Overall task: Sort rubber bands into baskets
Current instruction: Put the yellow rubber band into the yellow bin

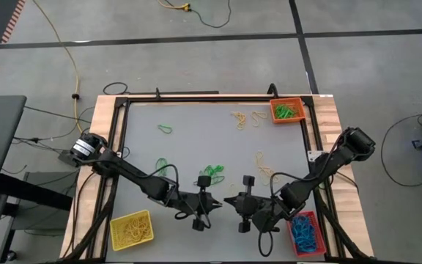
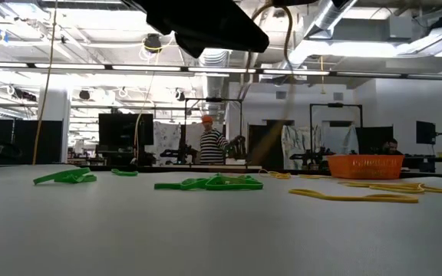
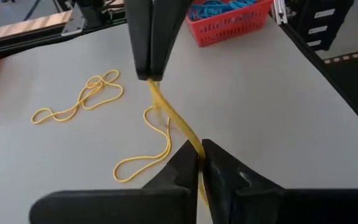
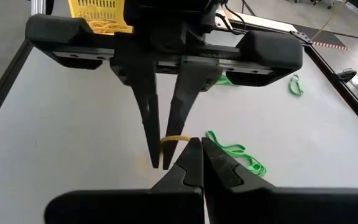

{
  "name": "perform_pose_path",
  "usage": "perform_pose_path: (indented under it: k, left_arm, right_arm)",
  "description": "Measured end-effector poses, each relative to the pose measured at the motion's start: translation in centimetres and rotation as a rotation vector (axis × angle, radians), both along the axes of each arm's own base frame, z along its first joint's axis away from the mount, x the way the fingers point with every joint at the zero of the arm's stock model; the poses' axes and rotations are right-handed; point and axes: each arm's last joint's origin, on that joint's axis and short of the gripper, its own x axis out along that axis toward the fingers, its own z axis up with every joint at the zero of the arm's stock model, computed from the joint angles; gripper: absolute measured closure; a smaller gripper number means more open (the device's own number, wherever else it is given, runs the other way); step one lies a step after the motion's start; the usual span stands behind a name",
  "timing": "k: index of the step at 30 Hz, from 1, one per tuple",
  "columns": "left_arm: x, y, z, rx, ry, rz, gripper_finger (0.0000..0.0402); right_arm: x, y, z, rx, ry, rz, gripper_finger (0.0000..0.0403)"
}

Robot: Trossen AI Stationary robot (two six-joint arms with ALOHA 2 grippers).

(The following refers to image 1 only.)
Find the yellow plastic basket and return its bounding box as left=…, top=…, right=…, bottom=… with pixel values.
left=108, top=209, right=155, bottom=252

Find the orange plastic basket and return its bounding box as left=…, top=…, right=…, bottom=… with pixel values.
left=269, top=97, right=307, bottom=125

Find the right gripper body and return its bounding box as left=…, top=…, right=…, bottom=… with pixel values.
left=234, top=175, right=282, bottom=227

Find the yellow power cable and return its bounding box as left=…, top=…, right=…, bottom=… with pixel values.
left=31, top=0, right=87, bottom=140

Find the grey table mat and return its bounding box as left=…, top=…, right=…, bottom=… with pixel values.
left=110, top=100, right=324, bottom=262

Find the black metal bar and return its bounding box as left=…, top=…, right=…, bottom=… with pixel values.
left=126, top=87, right=220, bottom=97

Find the blue rubber band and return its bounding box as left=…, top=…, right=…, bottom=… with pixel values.
left=292, top=215, right=309, bottom=230
left=304, top=215, right=320, bottom=234
left=292, top=225, right=304, bottom=249
left=293, top=224, right=311, bottom=243
left=297, top=238, right=317, bottom=254
left=297, top=230, right=319, bottom=253

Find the black cable loop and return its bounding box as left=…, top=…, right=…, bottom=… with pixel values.
left=103, top=81, right=130, bottom=95

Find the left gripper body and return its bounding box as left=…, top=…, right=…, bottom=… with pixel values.
left=169, top=175, right=216, bottom=221

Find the black floor cable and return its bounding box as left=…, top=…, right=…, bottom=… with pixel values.
left=188, top=0, right=232, bottom=29

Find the red plastic basket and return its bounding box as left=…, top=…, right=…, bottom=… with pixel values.
left=286, top=210, right=327, bottom=258

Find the yellow extension cord plug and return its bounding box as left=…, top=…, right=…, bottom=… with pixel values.
left=155, top=0, right=192, bottom=12

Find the black desk leg frame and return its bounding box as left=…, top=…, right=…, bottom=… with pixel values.
left=0, top=172, right=75, bottom=264

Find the long black cable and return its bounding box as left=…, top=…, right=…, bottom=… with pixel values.
left=380, top=114, right=422, bottom=188

